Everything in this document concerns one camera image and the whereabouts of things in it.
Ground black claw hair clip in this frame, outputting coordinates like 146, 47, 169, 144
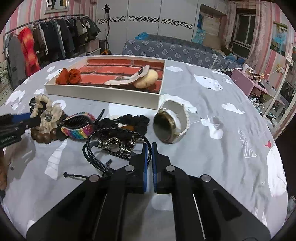
29, 97, 43, 113

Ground brown wooden bead bracelet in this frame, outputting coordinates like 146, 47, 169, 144
31, 113, 69, 144

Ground cream scrunchie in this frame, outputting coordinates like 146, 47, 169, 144
30, 94, 63, 133

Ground rainbow woven bracelet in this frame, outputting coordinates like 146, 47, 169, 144
60, 111, 96, 141

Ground black braided leather bracelet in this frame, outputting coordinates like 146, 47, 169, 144
82, 127, 153, 174

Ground orange fabric bow scrunchie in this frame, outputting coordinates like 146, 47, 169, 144
55, 68, 82, 85

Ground white band gold watch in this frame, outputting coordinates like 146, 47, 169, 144
152, 100, 190, 144

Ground black scrunchie with charm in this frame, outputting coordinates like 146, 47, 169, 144
96, 114, 150, 135

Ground person's left hand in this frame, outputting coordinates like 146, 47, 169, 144
0, 149, 8, 191

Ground grey polar bear bedsheet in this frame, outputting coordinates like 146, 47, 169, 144
1, 57, 288, 240

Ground metal clothes rack with clothes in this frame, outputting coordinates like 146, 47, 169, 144
1, 15, 100, 89

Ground garment steamer on stand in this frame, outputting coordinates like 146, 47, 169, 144
99, 4, 112, 55

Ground white standing mirror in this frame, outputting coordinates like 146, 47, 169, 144
262, 43, 295, 139

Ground framed wedding picture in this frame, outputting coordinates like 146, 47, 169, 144
45, 0, 69, 14

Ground white tray with red lining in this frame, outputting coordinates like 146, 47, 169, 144
45, 55, 166, 109

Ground pink shelf cabinet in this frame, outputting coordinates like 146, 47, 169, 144
230, 69, 276, 113

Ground white wardrobe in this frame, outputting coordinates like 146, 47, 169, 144
96, 1, 228, 53

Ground blue patterned sofa bed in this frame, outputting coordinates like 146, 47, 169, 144
122, 35, 243, 71

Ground wedding photo poster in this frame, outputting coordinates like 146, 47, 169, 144
270, 21, 288, 56

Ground window with dark glass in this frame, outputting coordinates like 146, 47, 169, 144
231, 14, 255, 58

